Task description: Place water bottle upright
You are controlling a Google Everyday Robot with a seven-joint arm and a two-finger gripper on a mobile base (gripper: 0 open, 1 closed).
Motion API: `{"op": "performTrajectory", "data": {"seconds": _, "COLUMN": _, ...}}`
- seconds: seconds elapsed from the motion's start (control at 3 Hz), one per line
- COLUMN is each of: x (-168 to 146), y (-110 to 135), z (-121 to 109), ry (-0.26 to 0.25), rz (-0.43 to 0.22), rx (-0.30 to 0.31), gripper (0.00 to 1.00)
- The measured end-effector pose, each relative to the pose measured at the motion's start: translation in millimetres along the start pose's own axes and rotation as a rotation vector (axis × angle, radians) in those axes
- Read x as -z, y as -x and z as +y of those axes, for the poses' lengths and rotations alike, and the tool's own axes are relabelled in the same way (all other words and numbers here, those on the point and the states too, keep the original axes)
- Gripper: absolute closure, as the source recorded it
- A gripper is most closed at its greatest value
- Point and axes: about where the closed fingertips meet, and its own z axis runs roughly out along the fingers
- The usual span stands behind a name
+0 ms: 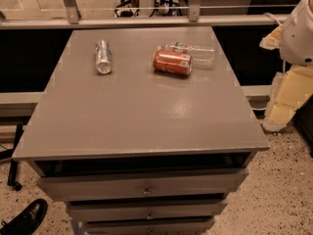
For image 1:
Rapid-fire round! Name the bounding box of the black stand leg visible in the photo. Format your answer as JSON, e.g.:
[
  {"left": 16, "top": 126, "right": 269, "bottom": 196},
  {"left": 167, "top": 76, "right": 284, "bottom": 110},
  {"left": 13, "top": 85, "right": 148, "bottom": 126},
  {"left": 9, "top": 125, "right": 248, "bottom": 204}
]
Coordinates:
[{"left": 7, "top": 123, "right": 24, "bottom": 192}]

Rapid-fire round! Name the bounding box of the white cable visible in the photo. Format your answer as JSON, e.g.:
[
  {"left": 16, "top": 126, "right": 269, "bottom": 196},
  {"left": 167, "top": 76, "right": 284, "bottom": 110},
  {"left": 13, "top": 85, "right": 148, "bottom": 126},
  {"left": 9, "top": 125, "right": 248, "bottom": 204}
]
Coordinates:
[{"left": 251, "top": 12, "right": 288, "bottom": 112}]

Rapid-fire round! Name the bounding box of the bottom grey drawer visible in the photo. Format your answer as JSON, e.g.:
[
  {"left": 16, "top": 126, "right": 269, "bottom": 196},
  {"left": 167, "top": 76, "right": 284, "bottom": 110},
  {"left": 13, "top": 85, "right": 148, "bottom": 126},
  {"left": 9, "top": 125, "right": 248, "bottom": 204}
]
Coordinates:
[{"left": 85, "top": 216, "right": 214, "bottom": 235}]

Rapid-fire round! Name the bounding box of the grey drawer cabinet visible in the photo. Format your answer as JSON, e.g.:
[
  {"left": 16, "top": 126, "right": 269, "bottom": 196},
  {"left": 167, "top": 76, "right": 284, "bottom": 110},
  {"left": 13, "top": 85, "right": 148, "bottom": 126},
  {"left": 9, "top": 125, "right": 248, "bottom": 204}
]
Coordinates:
[{"left": 12, "top": 26, "right": 271, "bottom": 235}]

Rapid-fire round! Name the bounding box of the grey drawer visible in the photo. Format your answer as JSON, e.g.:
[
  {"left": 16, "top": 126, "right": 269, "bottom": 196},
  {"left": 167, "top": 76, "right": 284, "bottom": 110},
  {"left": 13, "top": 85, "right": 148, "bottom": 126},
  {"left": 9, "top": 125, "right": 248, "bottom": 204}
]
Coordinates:
[
  {"left": 67, "top": 199, "right": 227, "bottom": 222},
  {"left": 37, "top": 168, "right": 248, "bottom": 202},
  {"left": 85, "top": 216, "right": 214, "bottom": 235}
]

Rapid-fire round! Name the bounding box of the silver aluminium can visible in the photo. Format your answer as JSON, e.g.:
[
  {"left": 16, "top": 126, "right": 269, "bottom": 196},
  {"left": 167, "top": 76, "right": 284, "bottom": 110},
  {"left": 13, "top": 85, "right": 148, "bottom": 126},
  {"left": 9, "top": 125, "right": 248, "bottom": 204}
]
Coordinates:
[{"left": 95, "top": 40, "right": 112, "bottom": 74}]

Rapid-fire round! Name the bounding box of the black leather shoe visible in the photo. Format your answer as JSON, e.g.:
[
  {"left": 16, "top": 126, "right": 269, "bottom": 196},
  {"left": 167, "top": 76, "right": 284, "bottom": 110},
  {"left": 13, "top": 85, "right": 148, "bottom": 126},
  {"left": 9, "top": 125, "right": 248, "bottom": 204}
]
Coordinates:
[{"left": 0, "top": 199, "right": 48, "bottom": 235}]

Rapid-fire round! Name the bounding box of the metal guard rail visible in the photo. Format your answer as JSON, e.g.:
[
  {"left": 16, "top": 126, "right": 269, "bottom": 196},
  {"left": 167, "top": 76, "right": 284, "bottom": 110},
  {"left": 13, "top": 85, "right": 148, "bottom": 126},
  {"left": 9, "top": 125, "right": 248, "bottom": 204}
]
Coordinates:
[{"left": 0, "top": 0, "right": 299, "bottom": 29}]

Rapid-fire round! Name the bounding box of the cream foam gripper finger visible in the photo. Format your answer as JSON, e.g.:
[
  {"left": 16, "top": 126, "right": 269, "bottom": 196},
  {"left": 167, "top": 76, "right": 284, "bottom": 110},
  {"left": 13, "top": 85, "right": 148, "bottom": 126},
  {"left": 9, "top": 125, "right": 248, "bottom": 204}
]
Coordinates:
[
  {"left": 259, "top": 25, "right": 282, "bottom": 50},
  {"left": 262, "top": 66, "right": 313, "bottom": 132}
]

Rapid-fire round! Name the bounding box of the middle grey drawer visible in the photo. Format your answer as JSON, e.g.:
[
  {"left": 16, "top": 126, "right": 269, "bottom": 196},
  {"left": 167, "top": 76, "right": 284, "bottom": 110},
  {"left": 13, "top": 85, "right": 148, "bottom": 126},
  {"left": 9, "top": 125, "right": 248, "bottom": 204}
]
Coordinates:
[{"left": 67, "top": 199, "right": 227, "bottom": 222}]

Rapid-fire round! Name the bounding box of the clear plastic water bottle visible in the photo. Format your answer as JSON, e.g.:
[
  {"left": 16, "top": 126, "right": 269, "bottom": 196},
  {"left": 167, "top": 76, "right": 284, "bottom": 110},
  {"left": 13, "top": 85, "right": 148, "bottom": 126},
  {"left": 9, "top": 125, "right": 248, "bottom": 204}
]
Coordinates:
[{"left": 161, "top": 41, "right": 216, "bottom": 70}]

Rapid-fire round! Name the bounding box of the orange soda can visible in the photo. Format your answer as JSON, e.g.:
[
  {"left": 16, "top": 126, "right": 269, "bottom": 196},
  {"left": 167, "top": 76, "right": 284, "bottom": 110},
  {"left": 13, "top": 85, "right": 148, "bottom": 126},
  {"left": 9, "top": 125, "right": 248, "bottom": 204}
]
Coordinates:
[{"left": 153, "top": 49, "right": 192, "bottom": 75}]

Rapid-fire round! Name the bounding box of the top grey drawer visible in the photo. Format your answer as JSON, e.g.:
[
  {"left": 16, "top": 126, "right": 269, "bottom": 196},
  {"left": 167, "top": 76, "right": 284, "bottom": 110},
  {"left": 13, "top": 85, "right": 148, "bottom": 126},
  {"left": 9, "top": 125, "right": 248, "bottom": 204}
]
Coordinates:
[{"left": 37, "top": 168, "right": 248, "bottom": 202}]

